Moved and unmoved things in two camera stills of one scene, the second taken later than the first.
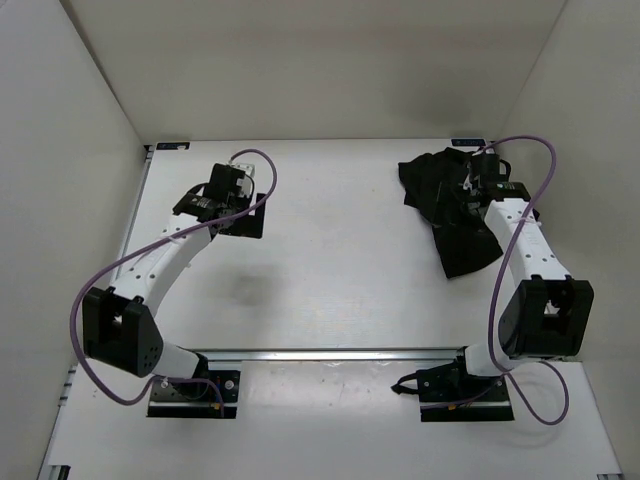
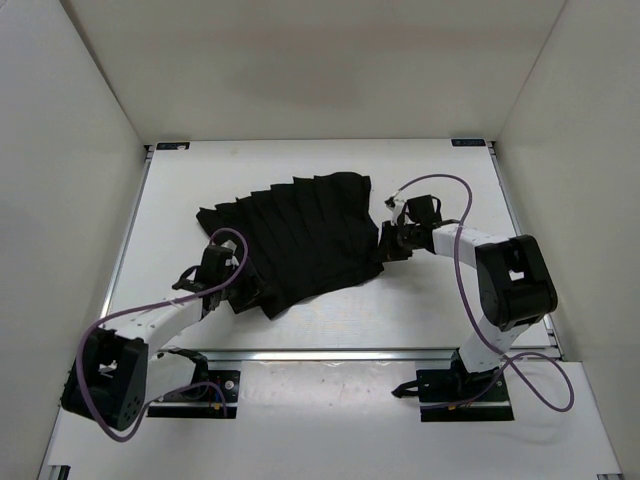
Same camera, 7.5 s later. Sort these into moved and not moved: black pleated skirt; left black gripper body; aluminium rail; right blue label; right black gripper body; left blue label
Moved: right black gripper body; black pleated skirt; left black gripper body
Not moved: left blue label; right blue label; aluminium rail
